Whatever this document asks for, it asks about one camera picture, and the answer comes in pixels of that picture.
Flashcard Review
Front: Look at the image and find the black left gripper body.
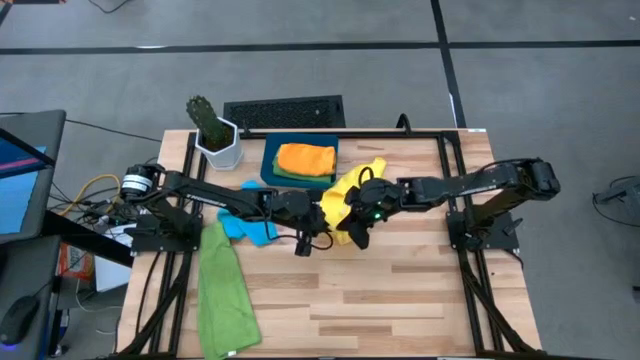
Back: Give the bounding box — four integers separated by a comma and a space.
271, 189, 322, 235

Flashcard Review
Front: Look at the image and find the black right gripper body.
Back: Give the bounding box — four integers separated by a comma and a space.
343, 177, 409, 225

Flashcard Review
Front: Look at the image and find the black keyboard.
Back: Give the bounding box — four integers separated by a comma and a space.
222, 94, 347, 130

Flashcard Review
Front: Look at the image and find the black camera cable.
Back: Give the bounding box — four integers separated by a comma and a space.
395, 113, 416, 136

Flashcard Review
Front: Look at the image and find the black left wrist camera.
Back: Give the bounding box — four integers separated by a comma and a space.
293, 233, 316, 258

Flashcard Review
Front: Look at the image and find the black computer mouse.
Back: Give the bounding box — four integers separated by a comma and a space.
0, 295, 38, 350

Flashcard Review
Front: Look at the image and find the monitor with blue screen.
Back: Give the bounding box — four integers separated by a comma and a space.
0, 109, 68, 245

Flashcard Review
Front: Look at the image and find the blue microfiber towel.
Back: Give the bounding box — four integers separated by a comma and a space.
216, 179, 280, 248

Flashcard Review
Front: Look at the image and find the green cactus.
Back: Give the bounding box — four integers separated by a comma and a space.
185, 94, 229, 151

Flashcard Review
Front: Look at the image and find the orange microfiber towel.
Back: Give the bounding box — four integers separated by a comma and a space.
275, 142, 338, 178

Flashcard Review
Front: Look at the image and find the teal plastic tray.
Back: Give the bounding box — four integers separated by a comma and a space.
259, 131, 341, 191

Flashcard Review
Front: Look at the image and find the black floor equipment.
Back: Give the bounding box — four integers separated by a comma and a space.
592, 174, 640, 212

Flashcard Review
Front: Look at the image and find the black desk leg bar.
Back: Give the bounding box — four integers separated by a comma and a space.
42, 209, 135, 269

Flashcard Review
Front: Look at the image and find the yellow cable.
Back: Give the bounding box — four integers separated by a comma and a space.
58, 173, 121, 217

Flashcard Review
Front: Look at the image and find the green microfiber towel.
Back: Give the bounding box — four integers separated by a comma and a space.
196, 219, 263, 360
271, 156, 336, 185

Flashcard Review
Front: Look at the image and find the grey desk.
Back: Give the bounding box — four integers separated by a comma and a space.
0, 234, 64, 360

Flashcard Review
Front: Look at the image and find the white paper box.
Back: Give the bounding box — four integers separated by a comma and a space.
93, 253, 134, 294

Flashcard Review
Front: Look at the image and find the orange cardboard box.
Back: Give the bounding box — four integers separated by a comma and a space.
58, 242, 96, 282

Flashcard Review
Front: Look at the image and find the black aluminium table frame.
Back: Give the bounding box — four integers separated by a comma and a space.
117, 128, 546, 360

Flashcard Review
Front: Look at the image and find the white hexagonal plant pot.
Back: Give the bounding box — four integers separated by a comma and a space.
193, 116, 246, 172

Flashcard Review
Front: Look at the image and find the black floor cable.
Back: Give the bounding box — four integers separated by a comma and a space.
64, 118, 164, 144
88, 0, 133, 15

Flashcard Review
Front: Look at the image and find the yellow microfiber towel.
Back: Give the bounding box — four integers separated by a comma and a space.
319, 155, 389, 247

